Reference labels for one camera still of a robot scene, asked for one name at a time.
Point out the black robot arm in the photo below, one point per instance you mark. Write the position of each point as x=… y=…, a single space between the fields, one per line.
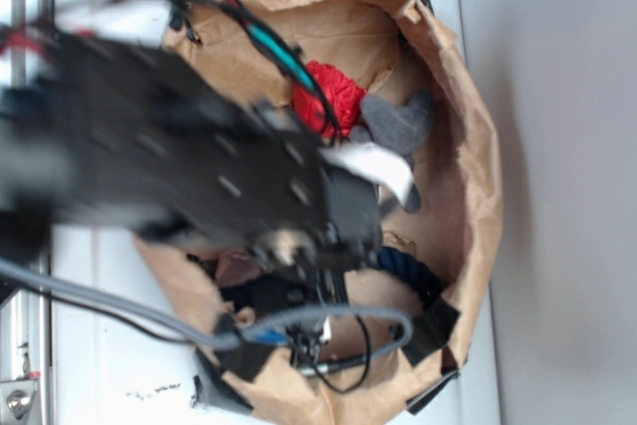
x=117 y=135

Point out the white paper tag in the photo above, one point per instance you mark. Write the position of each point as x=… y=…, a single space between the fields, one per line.
x=374 y=163

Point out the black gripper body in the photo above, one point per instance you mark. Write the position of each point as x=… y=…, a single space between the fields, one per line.
x=306 y=267

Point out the brown paper bag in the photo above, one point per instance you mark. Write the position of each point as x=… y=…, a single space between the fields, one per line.
x=393 y=48

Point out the red crumpled paper ball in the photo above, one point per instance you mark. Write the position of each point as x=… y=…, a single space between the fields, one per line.
x=343 y=94

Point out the grey plush mouse toy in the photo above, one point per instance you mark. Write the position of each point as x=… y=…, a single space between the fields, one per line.
x=402 y=129

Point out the aluminium frame rail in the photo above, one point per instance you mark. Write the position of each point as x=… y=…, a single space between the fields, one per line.
x=26 y=364

